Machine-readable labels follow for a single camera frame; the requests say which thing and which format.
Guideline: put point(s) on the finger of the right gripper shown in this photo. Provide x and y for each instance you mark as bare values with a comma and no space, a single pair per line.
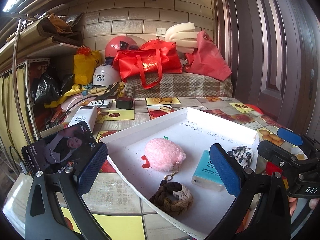
289,136

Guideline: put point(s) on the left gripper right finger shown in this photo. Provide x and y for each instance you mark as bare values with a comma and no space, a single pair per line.
271,219

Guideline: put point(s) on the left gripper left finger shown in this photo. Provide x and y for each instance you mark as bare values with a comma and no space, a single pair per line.
44,218

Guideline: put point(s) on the black white patterned scrunchie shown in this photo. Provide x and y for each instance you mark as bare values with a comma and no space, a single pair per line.
242,154

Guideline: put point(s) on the teal tissue pack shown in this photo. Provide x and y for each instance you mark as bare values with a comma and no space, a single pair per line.
206,175

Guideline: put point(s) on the brown braided rope knot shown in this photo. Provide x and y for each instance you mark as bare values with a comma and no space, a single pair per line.
172,198

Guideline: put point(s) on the pink fluffy plush keychain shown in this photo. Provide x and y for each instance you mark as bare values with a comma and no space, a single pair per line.
162,155

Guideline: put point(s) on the person's hand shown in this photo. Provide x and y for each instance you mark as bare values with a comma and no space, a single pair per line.
294,203

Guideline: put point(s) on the red round plush toy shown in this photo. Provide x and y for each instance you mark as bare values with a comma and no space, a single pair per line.
271,168

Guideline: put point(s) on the fruit pattern tablecloth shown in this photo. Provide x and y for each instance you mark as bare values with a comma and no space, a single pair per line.
118,209

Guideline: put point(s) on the black smartphone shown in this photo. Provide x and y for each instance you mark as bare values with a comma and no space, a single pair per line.
59,150

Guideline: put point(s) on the white shallow tray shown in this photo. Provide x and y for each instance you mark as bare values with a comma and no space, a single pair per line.
195,131

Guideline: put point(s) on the dark wooden door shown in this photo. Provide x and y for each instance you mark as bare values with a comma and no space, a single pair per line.
272,48

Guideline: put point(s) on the pink red fabric bag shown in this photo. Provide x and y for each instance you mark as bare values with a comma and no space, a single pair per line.
207,60

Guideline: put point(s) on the white power bank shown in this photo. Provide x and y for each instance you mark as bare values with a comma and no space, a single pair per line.
88,114

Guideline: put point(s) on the plaid covered bench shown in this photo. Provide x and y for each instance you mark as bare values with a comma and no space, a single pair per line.
180,85

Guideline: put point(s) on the black charger cube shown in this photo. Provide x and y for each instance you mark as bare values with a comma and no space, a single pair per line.
124,103

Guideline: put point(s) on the stacked white foam pads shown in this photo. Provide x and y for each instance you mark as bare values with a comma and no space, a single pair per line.
184,35

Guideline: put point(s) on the red tote bag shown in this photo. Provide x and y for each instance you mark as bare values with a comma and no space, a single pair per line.
150,62

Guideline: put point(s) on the white helmet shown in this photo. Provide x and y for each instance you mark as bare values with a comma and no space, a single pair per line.
105,75

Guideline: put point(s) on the yellow shopping bag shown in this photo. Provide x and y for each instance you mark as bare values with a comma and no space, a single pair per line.
85,63

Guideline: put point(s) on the red helmet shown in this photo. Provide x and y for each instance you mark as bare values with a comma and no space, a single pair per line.
119,43

